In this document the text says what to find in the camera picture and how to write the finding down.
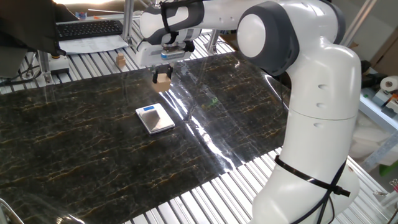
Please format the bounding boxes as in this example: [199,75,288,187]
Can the grey diagonal shelf brace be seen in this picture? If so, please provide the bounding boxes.
[360,130,398,172]

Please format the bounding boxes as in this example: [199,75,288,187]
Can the light wooden block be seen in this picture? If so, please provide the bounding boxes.
[152,73,172,93]

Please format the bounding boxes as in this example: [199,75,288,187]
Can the long black camera cable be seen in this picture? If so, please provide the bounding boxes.
[160,0,348,224]

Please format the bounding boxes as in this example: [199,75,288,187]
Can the grey orange device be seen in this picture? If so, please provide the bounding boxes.
[371,89,398,118]

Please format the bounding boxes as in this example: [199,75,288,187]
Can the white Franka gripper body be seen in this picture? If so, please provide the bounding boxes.
[136,40,193,68]

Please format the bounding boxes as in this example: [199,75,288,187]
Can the black computer monitor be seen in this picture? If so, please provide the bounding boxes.
[0,0,78,57]

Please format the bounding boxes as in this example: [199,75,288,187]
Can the aluminium frame post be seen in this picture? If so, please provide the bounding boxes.
[121,0,136,44]
[37,49,53,84]
[340,0,379,47]
[206,29,222,56]

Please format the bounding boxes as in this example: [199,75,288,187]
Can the silver digital pocket scale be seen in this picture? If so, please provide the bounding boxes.
[135,103,176,135]

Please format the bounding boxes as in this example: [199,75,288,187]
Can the white tape roll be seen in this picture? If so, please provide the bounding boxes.
[379,75,398,93]

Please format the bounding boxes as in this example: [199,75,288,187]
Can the green plastic object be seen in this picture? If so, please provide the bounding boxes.
[377,161,398,177]

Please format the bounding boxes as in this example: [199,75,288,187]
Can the black cable tie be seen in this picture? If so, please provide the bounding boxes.
[274,154,351,198]

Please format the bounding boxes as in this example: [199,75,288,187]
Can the brown cardboard box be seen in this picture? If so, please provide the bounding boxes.
[369,26,398,77]

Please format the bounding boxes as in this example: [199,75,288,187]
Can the white shelf board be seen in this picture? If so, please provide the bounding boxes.
[359,91,398,133]

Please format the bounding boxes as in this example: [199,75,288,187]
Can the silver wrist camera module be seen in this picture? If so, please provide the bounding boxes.
[160,46,186,60]

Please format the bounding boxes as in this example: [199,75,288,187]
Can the black plastic device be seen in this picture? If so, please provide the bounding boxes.
[360,58,373,76]
[360,73,388,90]

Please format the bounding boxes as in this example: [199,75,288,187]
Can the black computer keyboard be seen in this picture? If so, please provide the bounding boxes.
[55,19,124,42]

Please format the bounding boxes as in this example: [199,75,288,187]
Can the white paper sheet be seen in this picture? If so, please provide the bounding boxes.
[58,34,129,55]

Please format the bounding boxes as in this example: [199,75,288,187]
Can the black marble pattern mat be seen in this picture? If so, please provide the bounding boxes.
[0,51,290,224]

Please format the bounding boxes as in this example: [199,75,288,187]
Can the white foam packing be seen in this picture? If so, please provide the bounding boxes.
[348,108,398,167]

